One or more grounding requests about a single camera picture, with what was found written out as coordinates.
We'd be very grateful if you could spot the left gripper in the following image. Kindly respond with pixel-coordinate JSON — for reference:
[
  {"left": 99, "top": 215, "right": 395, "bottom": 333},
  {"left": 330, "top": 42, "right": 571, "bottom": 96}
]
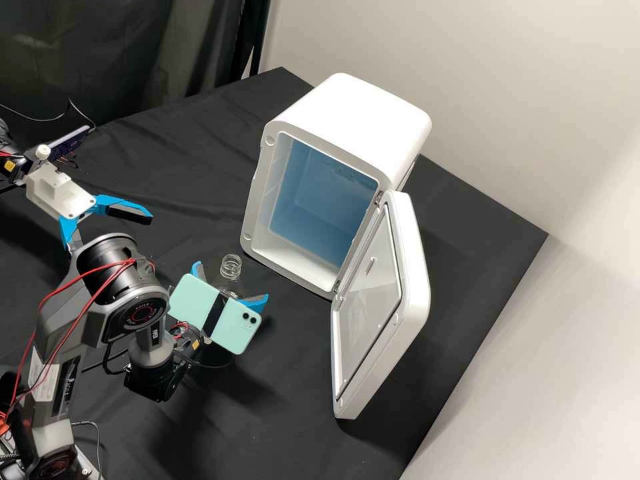
[{"left": 25, "top": 165, "right": 154, "bottom": 255}]

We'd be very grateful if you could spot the clear flask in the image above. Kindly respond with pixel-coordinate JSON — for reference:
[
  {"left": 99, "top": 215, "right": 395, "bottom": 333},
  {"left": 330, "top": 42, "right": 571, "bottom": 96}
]
[{"left": 215, "top": 253, "right": 247, "bottom": 301}]

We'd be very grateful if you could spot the incubator door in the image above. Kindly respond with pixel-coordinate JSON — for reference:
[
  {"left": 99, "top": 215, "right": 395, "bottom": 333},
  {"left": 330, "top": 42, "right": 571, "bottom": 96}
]
[{"left": 330, "top": 189, "right": 433, "bottom": 421}]

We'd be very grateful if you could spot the white incubator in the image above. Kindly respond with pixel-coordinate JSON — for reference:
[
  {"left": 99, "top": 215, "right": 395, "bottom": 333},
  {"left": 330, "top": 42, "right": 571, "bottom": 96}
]
[{"left": 239, "top": 72, "right": 433, "bottom": 301}]

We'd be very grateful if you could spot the right wrist camera phone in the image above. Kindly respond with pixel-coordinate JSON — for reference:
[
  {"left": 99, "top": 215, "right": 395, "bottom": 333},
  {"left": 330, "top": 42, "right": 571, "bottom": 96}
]
[{"left": 167, "top": 272, "right": 264, "bottom": 357}]

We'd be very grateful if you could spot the wrist camera phone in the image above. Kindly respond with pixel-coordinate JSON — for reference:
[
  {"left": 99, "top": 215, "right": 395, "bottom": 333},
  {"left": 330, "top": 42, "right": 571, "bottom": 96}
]
[
  {"left": 29, "top": 125, "right": 92, "bottom": 171},
  {"left": 167, "top": 272, "right": 264, "bottom": 357}
]

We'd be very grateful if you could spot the left wrist camera phone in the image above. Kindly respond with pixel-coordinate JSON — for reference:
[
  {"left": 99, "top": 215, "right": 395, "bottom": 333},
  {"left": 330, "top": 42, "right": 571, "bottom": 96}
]
[{"left": 29, "top": 125, "right": 92, "bottom": 171}]

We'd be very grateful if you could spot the black cable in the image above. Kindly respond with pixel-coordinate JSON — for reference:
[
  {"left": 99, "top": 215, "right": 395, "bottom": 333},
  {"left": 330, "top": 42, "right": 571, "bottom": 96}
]
[
  {"left": 69, "top": 421, "right": 103, "bottom": 480},
  {"left": 0, "top": 97, "right": 99, "bottom": 132}
]

